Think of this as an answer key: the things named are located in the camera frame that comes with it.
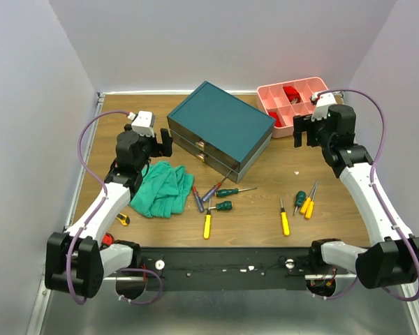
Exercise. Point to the yellow screwdriver middle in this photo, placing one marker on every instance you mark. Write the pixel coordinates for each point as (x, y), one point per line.
(284, 219)

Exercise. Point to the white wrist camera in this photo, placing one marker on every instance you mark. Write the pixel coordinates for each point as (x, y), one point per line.
(143, 124)
(322, 100)

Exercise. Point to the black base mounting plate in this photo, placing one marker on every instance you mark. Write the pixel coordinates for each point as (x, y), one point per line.
(236, 268)

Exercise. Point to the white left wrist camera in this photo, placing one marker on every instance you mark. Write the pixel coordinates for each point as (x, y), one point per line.
(143, 124)

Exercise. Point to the orange screwdriver short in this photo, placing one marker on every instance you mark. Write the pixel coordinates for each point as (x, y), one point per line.
(309, 210)

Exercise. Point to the orange screwdriver long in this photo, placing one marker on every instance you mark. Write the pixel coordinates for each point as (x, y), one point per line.
(309, 198)

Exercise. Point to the yellow screwdriver left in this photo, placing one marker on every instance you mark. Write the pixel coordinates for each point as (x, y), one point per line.
(208, 218)

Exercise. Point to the green cloth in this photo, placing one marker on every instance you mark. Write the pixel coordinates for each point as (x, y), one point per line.
(163, 192)

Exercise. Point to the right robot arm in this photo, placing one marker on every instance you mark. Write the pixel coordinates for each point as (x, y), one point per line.
(393, 255)

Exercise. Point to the green long screwdriver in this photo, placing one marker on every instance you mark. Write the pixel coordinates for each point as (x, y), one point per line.
(223, 193)

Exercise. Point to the yellow utility knife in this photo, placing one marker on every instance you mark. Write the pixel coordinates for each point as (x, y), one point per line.
(123, 219)

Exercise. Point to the clear drawer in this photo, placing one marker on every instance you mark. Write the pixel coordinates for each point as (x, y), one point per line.
(201, 146)

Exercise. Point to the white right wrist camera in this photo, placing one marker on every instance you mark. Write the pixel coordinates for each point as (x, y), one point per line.
(322, 100)

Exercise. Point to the red item tray front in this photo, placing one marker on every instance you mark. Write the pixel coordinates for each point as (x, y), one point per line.
(277, 123)

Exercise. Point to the pink divided organizer tray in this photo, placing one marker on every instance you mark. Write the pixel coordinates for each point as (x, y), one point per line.
(271, 98)

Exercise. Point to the teal drawer cabinet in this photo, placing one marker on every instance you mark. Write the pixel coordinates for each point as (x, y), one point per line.
(230, 124)

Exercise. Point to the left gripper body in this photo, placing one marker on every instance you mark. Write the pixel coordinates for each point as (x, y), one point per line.
(150, 147)

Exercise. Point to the green small screwdriver right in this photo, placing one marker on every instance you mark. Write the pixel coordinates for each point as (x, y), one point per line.
(299, 201)

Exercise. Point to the green stubby screwdriver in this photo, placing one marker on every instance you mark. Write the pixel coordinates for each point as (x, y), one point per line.
(222, 206)

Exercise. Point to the yellow screwdriver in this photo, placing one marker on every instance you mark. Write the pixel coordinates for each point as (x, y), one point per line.
(284, 219)
(208, 218)

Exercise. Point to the aluminium rail frame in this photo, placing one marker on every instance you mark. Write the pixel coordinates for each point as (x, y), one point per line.
(249, 312)

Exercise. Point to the red item in tray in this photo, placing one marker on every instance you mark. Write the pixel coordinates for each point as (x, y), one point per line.
(292, 95)

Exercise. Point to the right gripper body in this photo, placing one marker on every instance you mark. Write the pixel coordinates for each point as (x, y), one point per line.
(306, 129)

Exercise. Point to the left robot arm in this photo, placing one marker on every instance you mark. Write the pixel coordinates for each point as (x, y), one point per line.
(75, 262)

